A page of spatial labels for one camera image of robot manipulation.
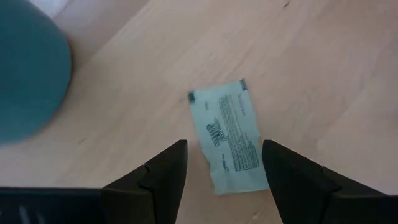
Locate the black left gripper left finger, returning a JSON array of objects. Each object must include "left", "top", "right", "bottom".
[{"left": 101, "top": 139, "right": 188, "bottom": 224}]

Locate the teal plastic cup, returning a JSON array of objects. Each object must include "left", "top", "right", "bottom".
[{"left": 0, "top": 0, "right": 73, "bottom": 147}]

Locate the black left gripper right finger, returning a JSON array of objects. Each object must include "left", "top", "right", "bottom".
[{"left": 262, "top": 139, "right": 388, "bottom": 224}]

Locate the green stevia packet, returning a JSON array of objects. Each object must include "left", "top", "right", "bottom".
[{"left": 187, "top": 78, "right": 270, "bottom": 196}]

